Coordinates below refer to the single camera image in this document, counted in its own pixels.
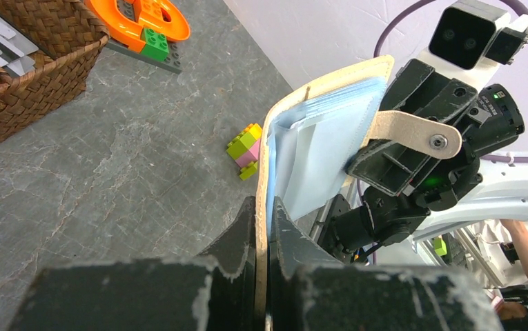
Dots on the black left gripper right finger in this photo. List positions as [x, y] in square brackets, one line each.
[310, 290]

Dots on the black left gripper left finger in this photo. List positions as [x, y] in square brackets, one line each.
[211, 291]

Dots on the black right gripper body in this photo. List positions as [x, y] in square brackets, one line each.
[490, 122]

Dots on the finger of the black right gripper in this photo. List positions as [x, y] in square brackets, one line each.
[414, 129]

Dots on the beige leather card holder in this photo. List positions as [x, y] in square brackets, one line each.
[307, 139]

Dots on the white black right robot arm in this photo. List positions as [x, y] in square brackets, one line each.
[503, 193]

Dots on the silver cards in basket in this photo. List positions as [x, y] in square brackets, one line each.
[15, 51]

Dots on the person in white shirt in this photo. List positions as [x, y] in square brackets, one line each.
[501, 267]

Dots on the lime green toy brick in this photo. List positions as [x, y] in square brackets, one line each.
[244, 149]

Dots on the brown woven divided basket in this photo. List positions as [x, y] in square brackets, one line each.
[69, 37]

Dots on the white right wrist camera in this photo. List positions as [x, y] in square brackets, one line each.
[473, 39]

